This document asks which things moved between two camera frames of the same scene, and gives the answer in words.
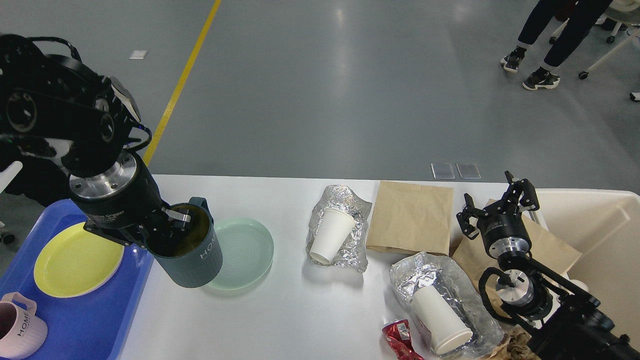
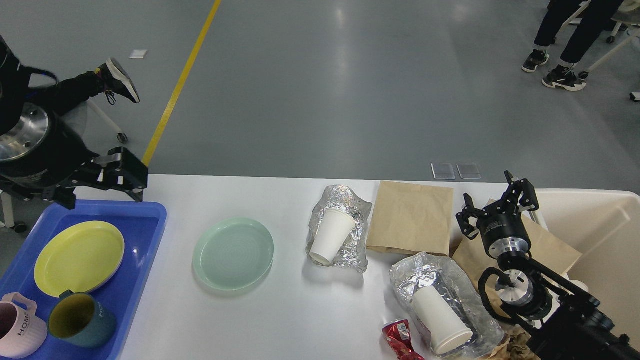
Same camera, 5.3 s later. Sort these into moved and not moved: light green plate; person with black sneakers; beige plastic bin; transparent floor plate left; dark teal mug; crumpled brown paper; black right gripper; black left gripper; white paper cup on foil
Moved: black left gripper; dark teal mug; person with black sneakers
Not moved: black right gripper; light green plate; white paper cup on foil; transparent floor plate left; beige plastic bin; crumpled brown paper
